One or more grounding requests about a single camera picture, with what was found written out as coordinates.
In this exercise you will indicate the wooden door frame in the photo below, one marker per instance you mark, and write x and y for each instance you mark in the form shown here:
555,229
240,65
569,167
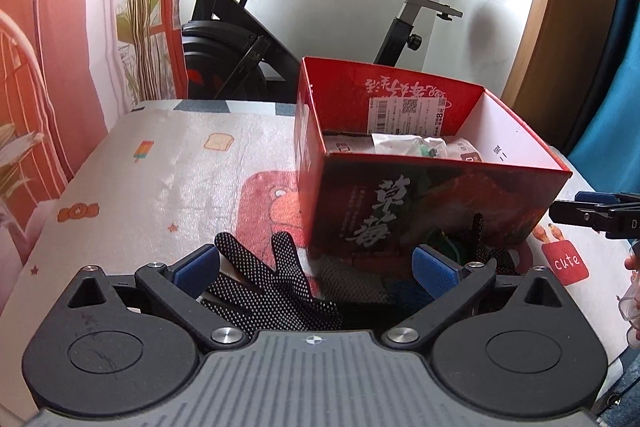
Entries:
565,32

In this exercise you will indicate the white packet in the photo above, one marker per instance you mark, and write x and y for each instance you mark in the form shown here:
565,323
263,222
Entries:
350,146
465,149

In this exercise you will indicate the blue curtain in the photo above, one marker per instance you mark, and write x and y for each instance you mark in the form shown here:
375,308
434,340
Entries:
610,142

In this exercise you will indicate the printed wall cloth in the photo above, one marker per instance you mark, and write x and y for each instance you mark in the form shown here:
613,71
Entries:
60,32

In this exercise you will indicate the clear plastic bag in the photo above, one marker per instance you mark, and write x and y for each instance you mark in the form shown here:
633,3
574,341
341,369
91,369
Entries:
631,312

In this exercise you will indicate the black dotted glove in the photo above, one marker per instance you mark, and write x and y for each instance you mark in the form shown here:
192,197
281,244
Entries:
482,247
280,287

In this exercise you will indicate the person's right hand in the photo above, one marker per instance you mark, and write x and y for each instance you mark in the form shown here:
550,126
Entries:
633,263

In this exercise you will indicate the black exercise bike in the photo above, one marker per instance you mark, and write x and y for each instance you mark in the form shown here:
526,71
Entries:
220,37

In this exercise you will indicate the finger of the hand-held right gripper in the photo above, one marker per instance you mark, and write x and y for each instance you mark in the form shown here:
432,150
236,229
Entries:
575,213
600,196

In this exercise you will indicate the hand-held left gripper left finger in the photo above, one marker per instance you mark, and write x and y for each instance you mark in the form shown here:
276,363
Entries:
200,264

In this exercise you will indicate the red cardboard box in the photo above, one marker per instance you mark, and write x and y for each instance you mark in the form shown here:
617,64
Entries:
425,197

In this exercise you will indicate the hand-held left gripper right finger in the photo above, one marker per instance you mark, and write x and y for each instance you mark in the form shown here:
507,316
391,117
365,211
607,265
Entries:
430,267

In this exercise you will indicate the clear plastic packet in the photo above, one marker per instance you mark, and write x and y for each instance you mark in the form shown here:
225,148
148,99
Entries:
405,144

